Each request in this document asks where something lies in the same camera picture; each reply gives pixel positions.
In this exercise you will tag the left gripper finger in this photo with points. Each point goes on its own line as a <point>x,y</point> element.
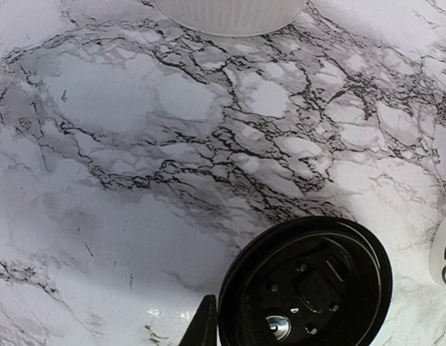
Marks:
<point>202,330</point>

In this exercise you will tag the black cup lid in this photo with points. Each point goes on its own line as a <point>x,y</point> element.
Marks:
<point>310,281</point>

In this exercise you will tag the white ribbed utensil container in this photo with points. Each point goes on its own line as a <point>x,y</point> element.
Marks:
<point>232,18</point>

